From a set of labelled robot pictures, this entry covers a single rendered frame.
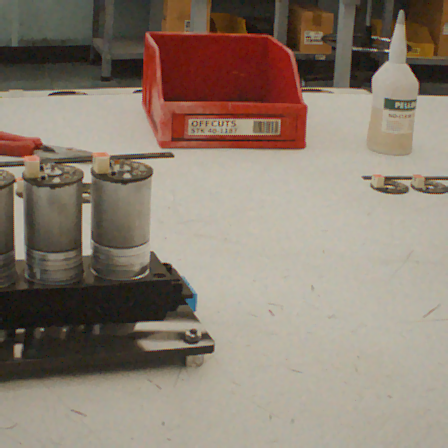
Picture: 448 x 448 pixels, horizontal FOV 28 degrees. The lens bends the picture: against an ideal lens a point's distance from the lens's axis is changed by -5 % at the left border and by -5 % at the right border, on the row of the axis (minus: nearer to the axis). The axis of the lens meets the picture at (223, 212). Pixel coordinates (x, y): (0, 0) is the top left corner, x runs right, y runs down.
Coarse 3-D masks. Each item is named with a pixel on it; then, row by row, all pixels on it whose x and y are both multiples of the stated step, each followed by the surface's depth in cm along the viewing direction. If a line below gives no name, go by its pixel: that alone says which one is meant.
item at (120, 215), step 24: (120, 168) 37; (96, 192) 36; (120, 192) 36; (144, 192) 36; (96, 216) 37; (120, 216) 36; (144, 216) 37; (96, 240) 37; (120, 240) 37; (144, 240) 37; (96, 264) 37; (120, 264) 37; (144, 264) 38
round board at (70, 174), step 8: (40, 168) 36; (48, 168) 36; (56, 168) 37; (64, 168) 37; (72, 168) 37; (80, 168) 37; (24, 176) 35; (40, 176) 35; (64, 176) 35; (72, 176) 36; (80, 176) 36; (32, 184) 35; (40, 184) 35; (48, 184) 35; (56, 184) 35; (64, 184) 35; (72, 184) 35
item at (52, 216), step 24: (24, 192) 36; (48, 192) 35; (72, 192) 35; (24, 216) 36; (48, 216) 35; (72, 216) 36; (24, 240) 36; (48, 240) 36; (72, 240) 36; (24, 264) 37; (48, 264) 36; (72, 264) 36
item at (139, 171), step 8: (128, 160) 38; (136, 168) 37; (144, 168) 37; (152, 168) 37; (96, 176) 36; (104, 176) 36; (112, 176) 36; (120, 176) 36; (136, 176) 36; (144, 176) 36
